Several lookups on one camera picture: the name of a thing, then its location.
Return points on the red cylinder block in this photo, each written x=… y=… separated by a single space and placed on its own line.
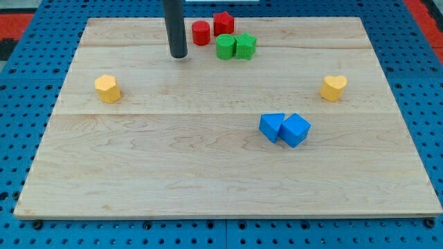
x=201 y=33

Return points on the red star block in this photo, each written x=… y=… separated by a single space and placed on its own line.
x=223 y=23

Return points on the yellow heart block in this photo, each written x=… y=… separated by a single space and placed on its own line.
x=333 y=87

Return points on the blue cube block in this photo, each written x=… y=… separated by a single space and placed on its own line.
x=294 y=130

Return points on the green star block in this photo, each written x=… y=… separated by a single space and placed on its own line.
x=245 y=46

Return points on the light wooden board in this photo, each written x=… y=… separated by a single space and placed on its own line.
x=183 y=142

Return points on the yellow hexagon block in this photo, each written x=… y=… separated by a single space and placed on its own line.
x=107 y=88

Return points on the blue triangle block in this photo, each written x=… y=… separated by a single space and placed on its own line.
x=270 y=125

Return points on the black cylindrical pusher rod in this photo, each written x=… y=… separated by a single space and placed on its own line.
x=175 y=27

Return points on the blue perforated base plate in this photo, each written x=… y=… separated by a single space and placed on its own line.
x=39 y=39

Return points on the green cylinder block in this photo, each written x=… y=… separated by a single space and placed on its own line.
x=225 y=46

